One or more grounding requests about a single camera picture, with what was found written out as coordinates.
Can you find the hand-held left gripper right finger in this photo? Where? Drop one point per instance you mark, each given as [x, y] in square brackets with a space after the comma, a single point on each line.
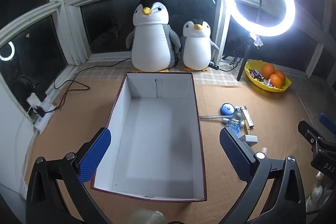
[236, 155]

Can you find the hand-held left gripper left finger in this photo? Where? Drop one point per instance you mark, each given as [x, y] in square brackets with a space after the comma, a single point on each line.
[94, 153]

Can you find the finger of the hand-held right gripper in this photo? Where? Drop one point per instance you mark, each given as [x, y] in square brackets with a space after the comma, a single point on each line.
[309, 134]
[328, 121]

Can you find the white wall charger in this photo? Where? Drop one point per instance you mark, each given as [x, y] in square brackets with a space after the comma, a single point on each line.
[249, 139]

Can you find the wooden clothespin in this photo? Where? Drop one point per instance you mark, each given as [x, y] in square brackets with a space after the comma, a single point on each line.
[246, 129]

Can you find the pink lotion bottle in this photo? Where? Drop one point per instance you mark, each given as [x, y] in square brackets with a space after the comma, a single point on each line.
[264, 150]

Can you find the small clear bottle white cap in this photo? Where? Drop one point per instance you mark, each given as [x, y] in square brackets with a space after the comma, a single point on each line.
[232, 125]

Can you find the patterned lighter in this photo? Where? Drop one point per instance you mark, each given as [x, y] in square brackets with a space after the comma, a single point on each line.
[246, 116]

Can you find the blue round tin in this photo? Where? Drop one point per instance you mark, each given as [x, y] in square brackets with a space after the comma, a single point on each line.
[227, 109]

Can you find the white cardboard box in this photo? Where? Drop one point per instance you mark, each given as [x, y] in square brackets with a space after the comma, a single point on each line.
[157, 134]

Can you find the person's right hand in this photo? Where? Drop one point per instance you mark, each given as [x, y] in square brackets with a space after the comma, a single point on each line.
[319, 190]

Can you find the metal spoon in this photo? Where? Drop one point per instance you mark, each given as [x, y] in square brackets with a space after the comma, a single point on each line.
[210, 116]

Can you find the white power strip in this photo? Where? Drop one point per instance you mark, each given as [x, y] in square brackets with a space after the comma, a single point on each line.
[42, 123]

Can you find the orange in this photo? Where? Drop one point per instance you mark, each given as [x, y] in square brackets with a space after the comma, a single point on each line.
[276, 81]
[281, 75]
[268, 70]

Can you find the small wrapped candy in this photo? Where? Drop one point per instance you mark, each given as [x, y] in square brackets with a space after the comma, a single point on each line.
[267, 83]

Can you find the black plug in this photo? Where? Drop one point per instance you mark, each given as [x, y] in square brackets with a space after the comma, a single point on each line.
[40, 110]

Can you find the yellow fruit bowl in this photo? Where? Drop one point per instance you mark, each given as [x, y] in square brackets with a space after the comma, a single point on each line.
[258, 83]

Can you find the dark candy wrapper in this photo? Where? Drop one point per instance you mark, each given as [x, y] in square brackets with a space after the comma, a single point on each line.
[256, 74]

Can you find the white power adapter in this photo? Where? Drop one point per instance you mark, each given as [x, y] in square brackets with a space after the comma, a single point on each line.
[34, 99]

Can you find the checked cloth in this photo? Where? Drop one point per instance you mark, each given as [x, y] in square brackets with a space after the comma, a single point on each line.
[105, 71]

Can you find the white paper tag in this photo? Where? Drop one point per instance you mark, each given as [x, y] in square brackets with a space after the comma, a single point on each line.
[258, 41]

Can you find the small penguin plush toy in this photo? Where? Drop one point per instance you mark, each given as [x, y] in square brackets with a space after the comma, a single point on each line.
[195, 50]

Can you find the large penguin plush toy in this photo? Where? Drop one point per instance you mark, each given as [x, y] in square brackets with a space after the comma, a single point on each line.
[151, 43]

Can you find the white window frame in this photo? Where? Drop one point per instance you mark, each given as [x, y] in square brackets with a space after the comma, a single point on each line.
[65, 29]

